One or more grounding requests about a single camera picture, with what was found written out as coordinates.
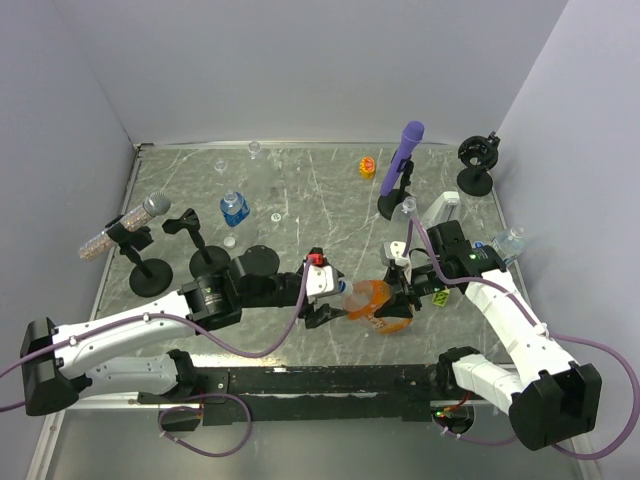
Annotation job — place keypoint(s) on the empty black stand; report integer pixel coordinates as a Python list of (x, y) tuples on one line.
[(207, 259)]

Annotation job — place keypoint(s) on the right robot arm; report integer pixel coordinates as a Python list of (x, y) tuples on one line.
[(549, 397)]

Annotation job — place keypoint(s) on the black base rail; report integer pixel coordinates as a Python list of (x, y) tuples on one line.
[(225, 395)]

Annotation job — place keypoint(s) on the blue white drink cap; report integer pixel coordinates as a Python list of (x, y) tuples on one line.
[(345, 287)]

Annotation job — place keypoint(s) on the small white cap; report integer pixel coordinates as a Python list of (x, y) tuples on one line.
[(229, 242)]

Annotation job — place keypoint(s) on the black microphone stand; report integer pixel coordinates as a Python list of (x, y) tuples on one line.
[(149, 277)]

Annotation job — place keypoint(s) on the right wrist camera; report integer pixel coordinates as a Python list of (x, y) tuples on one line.
[(393, 257)]

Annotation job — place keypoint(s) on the small clear labelled bottle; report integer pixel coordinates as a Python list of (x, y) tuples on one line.
[(509, 243)]

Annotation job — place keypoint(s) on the green toy block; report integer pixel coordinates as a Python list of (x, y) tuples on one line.
[(440, 298)]

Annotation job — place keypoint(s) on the blue label water bottle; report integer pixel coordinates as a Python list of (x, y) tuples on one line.
[(234, 208)]

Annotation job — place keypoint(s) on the black round clamp stand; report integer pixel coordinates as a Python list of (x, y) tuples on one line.
[(479, 154)]

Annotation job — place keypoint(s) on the yellow orange toy cap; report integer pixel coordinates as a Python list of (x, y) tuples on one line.
[(367, 167)]

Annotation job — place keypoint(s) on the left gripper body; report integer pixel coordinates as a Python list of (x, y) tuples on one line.
[(286, 290)]

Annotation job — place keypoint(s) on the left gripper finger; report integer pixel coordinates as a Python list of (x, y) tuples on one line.
[(307, 266), (316, 316)]

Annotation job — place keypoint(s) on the clear bottle at back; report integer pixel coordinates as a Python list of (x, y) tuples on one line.
[(254, 149)]

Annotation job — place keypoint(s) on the silver glitter microphone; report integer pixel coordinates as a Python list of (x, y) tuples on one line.
[(154, 205)]

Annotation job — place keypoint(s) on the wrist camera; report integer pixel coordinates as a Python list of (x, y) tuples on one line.
[(393, 257), (324, 281)]

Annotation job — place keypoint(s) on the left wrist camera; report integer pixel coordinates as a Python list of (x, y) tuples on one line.
[(324, 281)]

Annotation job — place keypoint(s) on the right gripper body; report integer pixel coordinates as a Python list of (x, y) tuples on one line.
[(426, 279)]

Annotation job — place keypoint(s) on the clear open bottle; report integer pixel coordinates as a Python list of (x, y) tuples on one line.
[(403, 212)]

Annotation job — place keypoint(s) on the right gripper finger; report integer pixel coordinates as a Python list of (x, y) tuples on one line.
[(395, 277), (398, 307)]

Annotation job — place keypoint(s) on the purple microphone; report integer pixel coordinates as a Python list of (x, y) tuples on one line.
[(411, 137)]

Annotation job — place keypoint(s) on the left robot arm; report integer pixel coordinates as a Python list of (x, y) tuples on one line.
[(63, 364)]

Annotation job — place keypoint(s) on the orange drink bottle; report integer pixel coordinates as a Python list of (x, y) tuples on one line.
[(367, 297)]

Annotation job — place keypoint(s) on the purple microphone stand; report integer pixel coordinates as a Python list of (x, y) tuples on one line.
[(387, 203)]

